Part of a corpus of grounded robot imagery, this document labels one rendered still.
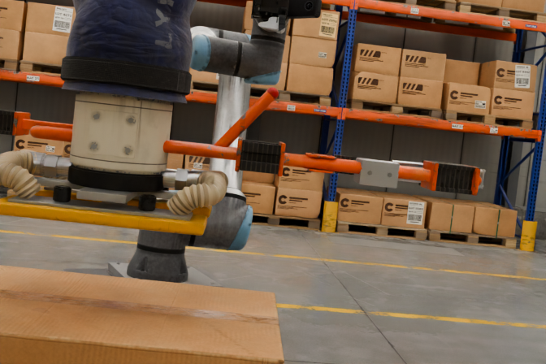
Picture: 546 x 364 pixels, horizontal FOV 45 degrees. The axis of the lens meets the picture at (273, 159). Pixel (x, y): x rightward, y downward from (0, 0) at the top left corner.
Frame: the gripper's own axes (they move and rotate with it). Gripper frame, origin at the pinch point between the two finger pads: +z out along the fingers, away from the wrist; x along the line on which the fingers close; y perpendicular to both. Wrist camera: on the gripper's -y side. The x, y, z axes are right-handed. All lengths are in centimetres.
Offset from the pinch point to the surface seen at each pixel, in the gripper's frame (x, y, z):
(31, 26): 59, 277, -681
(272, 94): -22.2, 1.6, 23.1
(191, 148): -33.2, 14.9, 25.0
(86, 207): -44, 30, 35
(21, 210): -45, 39, 37
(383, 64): 65, -165, -708
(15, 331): -63, 37, 41
